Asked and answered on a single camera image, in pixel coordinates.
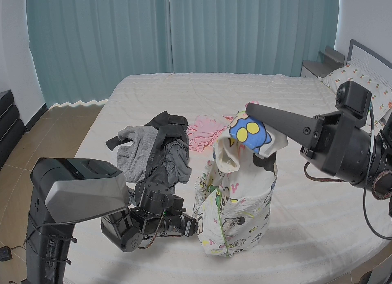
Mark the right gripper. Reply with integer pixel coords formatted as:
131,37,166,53
246,102,379,188

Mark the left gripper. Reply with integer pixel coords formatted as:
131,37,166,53
159,211,198,238

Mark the white printed pyjama top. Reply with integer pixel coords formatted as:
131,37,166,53
193,111,290,257

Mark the pile of clothes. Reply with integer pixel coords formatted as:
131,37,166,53
106,111,193,191

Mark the grey bedside table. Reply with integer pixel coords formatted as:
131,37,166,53
301,46,345,78

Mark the white printed pillow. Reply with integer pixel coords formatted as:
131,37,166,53
318,62,392,124

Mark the bed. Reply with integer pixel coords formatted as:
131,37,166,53
61,39,392,284

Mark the pink garment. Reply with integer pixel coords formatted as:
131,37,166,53
187,114,236,151

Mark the blue-green curtain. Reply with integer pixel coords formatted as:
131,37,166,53
168,0,341,78
27,0,172,107

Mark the black chest of drawers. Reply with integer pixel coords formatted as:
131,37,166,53
0,90,25,170

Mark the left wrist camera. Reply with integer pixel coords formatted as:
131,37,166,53
167,195,186,216

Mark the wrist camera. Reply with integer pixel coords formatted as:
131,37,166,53
335,81,372,127
167,195,186,216

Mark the black braided cable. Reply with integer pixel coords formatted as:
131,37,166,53
304,160,392,200

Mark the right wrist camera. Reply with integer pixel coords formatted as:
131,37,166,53
335,81,372,127

